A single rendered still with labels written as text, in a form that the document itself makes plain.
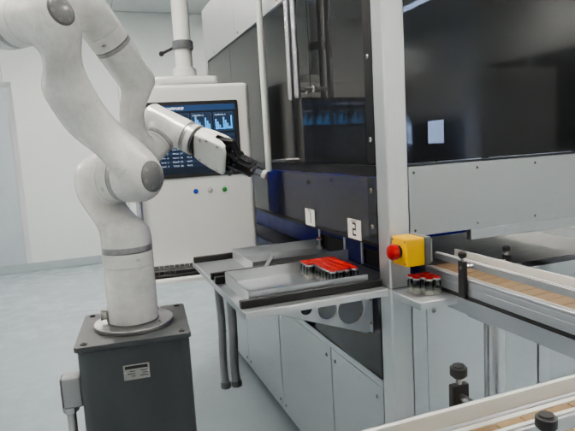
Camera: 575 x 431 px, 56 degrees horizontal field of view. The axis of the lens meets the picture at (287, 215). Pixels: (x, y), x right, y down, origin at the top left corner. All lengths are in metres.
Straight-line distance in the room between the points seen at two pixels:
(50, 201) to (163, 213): 4.60
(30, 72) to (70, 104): 5.63
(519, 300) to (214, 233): 1.40
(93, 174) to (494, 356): 1.05
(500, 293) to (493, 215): 0.39
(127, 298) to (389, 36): 0.91
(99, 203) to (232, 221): 1.03
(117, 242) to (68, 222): 5.52
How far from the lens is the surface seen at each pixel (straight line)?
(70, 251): 6.87
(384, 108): 1.41
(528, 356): 1.83
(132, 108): 1.39
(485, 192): 1.60
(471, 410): 0.69
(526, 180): 1.70
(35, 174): 6.80
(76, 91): 1.23
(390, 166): 1.42
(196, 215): 2.28
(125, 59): 1.35
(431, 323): 1.57
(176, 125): 1.44
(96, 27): 1.32
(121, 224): 1.32
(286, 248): 2.02
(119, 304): 1.35
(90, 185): 1.34
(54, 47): 1.17
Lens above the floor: 1.28
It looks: 7 degrees down
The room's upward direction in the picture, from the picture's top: 3 degrees counter-clockwise
